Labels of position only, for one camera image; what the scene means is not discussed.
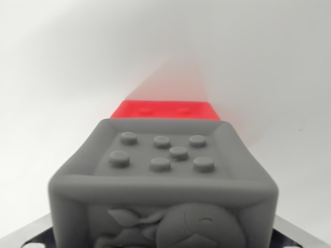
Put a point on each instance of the black-padded silver gripper left finger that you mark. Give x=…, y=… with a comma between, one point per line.
x=33, y=236

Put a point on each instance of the black-padded silver gripper right finger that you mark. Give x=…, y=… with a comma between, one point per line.
x=289, y=236

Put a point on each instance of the grey rubber embossed cube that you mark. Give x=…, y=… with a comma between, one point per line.
x=165, y=186

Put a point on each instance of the red rubber cube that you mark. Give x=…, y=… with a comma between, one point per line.
x=165, y=111

